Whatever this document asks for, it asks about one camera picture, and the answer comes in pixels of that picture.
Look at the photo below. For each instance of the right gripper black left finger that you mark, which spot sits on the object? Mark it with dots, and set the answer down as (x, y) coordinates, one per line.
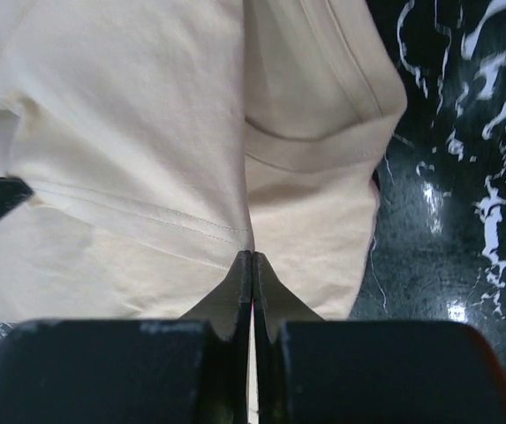
(189, 370)

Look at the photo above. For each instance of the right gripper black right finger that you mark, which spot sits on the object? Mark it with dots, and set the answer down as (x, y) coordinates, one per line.
(310, 370)

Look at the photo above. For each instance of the beige t shirt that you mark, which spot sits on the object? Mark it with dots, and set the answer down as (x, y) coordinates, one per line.
(161, 138)

